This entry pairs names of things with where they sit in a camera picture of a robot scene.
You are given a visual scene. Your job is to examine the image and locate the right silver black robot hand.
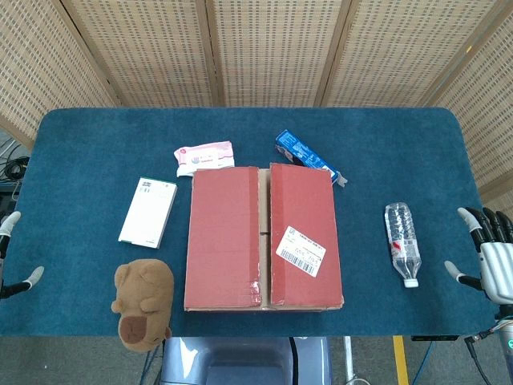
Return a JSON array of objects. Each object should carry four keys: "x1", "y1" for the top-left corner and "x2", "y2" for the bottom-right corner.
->
[{"x1": 443, "y1": 206, "x2": 513, "y2": 309}]

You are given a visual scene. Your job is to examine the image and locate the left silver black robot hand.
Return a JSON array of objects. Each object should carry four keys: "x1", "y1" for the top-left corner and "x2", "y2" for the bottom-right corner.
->
[{"x1": 0, "y1": 211, "x2": 45, "y2": 300}]

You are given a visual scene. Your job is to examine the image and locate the red cardboard box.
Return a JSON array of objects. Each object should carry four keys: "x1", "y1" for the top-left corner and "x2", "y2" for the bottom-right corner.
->
[{"x1": 183, "y1": 162, "x2": 345, "y2": 313}]

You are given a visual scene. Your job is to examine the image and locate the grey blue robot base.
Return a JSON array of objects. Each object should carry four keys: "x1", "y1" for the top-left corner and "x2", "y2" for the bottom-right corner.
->
[{"x1": 160, "y1": 336, "x2": 333, "y2": 385}]

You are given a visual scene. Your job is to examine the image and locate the black rectangular bar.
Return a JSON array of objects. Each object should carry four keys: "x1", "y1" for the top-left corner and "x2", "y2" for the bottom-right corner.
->
[{"x1": 411, "y1": 334, "x2": 461, "y2": 342}]

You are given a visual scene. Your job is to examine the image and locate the clear plastic wrap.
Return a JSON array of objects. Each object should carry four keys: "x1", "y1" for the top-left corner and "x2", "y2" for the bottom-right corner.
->
[{"x1": 384, "y1": 202, "x2": 423, "y2": 289}]

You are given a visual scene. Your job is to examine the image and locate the white paper booklet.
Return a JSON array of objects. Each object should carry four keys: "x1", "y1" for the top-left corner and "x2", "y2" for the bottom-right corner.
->
[{"x1": 118, "y1": 176, "x2": 178, "y2": 250}]

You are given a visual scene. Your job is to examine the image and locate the brown plush capybara toy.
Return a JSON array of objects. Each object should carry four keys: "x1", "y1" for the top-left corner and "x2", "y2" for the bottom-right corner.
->
[{"x1": 111, "y1": 258, "x2": 176, "y2": 354}]

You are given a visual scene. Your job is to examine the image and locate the white table leg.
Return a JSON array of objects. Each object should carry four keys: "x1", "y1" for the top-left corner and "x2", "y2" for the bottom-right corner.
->
[{"x1": 343, "y1": 335, "x2": 358, "y2": 385}]

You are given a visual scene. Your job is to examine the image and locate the pink wet wipes pack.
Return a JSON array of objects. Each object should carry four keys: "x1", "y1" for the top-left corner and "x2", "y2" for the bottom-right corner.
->
[{"x1": 173, "y1": 140, "x2": 236, "y2": 178}]

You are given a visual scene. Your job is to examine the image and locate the blue toothpaste carton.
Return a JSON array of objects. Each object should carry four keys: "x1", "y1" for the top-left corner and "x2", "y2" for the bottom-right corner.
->
[{"x1": 274, "y1": 128, "x2": 349, "y2": 188}]

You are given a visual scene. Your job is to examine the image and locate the woven bamboo folding screen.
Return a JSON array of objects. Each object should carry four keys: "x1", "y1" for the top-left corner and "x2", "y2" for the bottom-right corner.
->
[{"x1": 0, "y1": 0, "x2": 513, "y2": 201}]

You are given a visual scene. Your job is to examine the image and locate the black floor cable bundle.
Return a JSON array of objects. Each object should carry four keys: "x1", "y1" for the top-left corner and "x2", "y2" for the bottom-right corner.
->
[{"x1": 0, "y1": 136, "x2": 31, "y2": 193}]

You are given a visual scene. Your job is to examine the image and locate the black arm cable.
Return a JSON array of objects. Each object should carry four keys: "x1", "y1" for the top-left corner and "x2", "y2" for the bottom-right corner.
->
[{"x1": 464, "y1": 335, "x2": 495, "y2": 385}]

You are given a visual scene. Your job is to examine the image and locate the blue floor cable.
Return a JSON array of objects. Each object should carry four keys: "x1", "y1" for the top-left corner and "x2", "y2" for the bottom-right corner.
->
[
  {"x1": 412, "y1": 340, "x2": 437, "y2": 385},
  {"x1": 139, "y1": 344, "x2": 166, "y2": 385}
]

